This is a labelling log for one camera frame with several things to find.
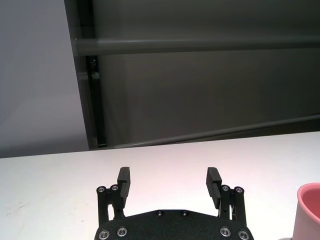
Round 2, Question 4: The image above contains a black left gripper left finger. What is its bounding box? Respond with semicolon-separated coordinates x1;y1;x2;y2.
96;166;133;223

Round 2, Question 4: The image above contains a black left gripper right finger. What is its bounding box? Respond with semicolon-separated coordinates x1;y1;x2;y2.
206;166;247;227

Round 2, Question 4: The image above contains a pink plastic cup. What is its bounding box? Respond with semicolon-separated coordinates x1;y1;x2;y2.
292;182;320;240

